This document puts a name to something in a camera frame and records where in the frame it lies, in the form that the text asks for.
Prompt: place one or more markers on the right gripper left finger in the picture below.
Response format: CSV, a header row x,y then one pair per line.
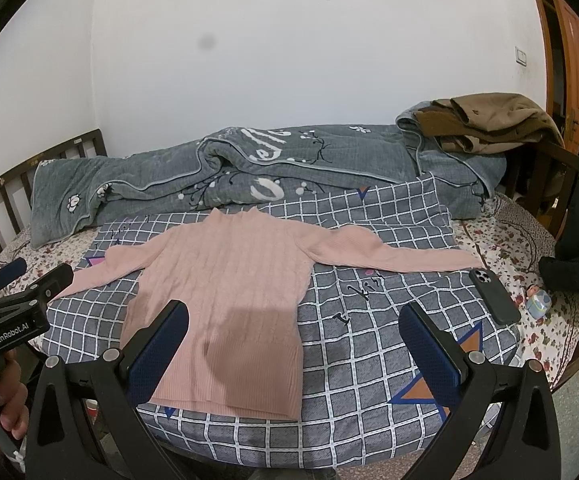
x,y
84,422

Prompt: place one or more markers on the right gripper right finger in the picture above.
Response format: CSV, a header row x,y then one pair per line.
x,y
525,441

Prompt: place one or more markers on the pink knit sweater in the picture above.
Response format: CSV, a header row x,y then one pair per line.
x,y
242,277

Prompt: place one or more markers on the brown clothes pile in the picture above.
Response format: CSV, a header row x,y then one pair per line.
x,y
487,123

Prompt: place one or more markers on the person's left hand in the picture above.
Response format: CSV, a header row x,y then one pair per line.
x,y
14,416

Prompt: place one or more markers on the dark wooden headboard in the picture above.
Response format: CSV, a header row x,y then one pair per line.
x,y
16,183

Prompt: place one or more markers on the black smartphone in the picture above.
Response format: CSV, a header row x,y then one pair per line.
x,y
496,298

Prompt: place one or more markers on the floral bed sheet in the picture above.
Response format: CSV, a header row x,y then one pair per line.
x,y
507,238

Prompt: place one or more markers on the wooden chair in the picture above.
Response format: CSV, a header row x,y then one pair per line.
x,y
543,177

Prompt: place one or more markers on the grey-green fleece blanket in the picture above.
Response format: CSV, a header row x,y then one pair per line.
x,y
247,165

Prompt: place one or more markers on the brown wooden door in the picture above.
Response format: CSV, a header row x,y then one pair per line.
x,y
560,31

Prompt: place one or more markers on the white wall switch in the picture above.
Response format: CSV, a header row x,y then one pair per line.
x,y
521,57

